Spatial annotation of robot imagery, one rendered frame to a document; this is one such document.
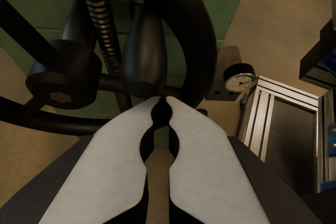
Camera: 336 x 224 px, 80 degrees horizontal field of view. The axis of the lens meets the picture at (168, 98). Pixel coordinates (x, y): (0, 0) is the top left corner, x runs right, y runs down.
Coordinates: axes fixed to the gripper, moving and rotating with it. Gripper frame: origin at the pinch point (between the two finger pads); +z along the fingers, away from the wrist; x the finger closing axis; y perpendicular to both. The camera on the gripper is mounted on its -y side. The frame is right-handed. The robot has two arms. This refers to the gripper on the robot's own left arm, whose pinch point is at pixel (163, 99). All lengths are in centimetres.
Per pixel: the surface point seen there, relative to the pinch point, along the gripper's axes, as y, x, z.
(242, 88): 13.4, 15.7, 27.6
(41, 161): 65, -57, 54
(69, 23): -2.2, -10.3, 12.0
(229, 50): 8.8, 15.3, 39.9
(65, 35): -1.4, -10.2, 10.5
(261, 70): 44, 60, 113
